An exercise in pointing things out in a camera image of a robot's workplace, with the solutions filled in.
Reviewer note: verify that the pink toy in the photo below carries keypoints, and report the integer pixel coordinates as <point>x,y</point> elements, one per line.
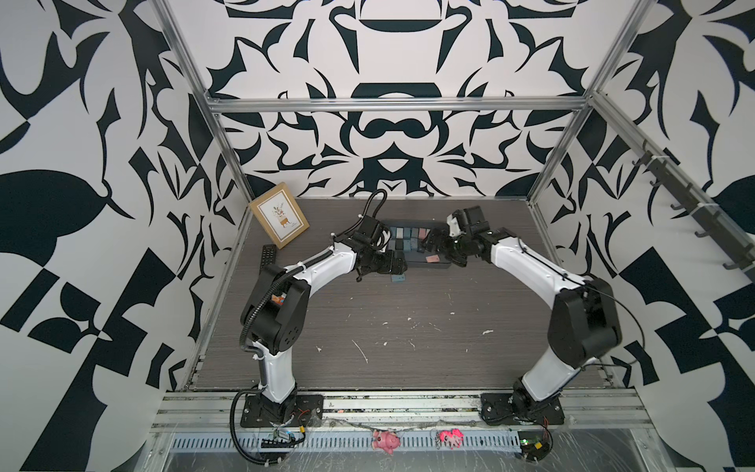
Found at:
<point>386,441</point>
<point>451,439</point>

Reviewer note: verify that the small circuit board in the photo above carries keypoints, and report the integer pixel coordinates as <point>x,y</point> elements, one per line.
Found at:
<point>284,439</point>
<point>534,450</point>

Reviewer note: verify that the small circuit board right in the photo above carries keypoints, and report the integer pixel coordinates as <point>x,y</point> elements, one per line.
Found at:
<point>534,450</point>

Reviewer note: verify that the pink toy left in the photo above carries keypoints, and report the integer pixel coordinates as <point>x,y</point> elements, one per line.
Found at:
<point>386,441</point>

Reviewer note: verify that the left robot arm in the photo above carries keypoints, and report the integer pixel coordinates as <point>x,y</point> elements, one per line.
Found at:
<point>274,316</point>

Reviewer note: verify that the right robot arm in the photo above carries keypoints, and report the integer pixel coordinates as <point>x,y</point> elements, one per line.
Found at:
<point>584,324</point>

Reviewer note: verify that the wooden picture frame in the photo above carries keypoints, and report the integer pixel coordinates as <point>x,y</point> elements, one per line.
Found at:
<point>280,215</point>

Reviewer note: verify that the black wall hook rail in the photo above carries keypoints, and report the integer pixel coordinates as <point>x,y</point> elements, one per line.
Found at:
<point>689,199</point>

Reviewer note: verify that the small circuit board left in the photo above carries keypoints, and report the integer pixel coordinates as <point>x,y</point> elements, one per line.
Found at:
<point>284,439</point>

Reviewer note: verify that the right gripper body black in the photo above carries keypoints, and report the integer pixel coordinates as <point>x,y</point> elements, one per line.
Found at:
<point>454,248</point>

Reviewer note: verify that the white slotted cable duct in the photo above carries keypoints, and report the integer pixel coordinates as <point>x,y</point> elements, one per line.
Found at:
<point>504,441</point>

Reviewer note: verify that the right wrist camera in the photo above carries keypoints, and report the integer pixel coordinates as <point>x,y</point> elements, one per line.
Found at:
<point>453,226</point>

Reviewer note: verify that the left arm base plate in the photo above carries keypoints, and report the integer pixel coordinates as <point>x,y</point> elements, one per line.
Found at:
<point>297,410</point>

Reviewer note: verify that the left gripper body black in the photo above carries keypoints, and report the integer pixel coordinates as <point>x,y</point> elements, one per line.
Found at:
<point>382,264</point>

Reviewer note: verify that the dark grey storage tray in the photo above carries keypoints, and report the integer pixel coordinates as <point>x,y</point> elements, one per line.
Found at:
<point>418,259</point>

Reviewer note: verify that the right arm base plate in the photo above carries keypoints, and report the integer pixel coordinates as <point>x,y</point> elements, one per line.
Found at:
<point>501,410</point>

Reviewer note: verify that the black remote control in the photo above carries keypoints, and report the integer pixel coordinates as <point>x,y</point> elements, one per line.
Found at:
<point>268,256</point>

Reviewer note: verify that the pink toy right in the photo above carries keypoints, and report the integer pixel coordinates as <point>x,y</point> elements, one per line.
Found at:
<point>451,439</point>

